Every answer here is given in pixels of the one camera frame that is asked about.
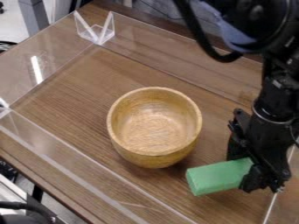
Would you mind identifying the clear acrylic corner bracket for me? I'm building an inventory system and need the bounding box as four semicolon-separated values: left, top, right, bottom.
74;10;117;46

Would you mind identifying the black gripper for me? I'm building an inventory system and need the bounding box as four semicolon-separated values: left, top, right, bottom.
226;108;299;194

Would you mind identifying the brown wooden bowl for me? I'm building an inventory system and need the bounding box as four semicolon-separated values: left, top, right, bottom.
107;87;202;168

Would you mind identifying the black table clamp mount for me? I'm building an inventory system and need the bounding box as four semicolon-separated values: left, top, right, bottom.
0;201;69;224

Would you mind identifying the green rectangular block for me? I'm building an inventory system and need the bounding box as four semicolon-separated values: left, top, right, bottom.
186;157;253;196

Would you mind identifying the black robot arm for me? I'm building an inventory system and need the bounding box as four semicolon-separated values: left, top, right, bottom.
173;0;299;193

